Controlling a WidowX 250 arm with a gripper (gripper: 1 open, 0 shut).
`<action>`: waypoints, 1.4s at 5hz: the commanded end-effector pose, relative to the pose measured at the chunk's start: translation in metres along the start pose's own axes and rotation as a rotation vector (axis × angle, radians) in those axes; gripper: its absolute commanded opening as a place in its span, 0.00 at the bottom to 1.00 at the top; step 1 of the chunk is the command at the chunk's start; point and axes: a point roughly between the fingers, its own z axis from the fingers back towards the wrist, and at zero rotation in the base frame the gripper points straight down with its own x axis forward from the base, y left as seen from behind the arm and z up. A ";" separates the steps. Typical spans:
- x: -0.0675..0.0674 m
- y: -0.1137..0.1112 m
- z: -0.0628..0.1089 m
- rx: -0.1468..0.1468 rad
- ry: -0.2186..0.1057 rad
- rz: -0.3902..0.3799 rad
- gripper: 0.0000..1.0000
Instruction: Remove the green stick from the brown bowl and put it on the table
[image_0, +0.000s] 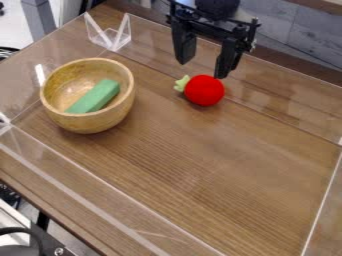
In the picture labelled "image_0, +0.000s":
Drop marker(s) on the green rectangular stick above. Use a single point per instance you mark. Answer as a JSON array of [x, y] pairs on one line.
[[97, 97]]

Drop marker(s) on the black metal bracket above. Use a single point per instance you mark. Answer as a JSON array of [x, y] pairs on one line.
[[53, 246]]

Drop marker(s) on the brown wooden bowl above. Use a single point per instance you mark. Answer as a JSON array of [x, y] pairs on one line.
[[69, 83]]

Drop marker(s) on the red plush tomato toy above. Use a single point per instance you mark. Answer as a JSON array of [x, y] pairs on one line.
[[202, 89]]

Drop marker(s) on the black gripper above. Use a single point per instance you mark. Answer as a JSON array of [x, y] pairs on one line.
[[218, 19]]

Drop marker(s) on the grey post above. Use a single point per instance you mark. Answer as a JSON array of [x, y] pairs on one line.
[[39, 16]]

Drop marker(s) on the clear acrylic tray walls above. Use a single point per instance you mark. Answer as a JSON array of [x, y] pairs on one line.
[[232, 180]]

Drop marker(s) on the black table leg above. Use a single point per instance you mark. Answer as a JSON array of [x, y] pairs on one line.
[[43, 221]]

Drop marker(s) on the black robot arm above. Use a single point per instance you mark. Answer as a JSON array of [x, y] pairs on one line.
[[215, 19]]

